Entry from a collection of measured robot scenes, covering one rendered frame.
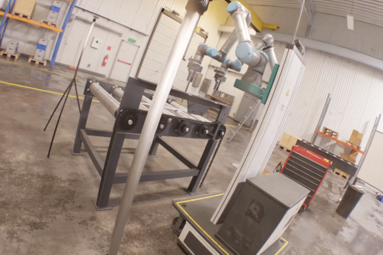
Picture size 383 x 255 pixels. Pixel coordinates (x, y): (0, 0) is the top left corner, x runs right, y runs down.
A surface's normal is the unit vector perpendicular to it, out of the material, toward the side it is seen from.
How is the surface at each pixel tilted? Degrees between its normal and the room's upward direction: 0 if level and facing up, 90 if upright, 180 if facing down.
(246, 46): 96
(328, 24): 90
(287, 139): 90
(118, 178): 90
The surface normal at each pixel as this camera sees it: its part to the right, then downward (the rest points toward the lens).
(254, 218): -0.72, -0.18
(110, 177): 0.66, 0.35
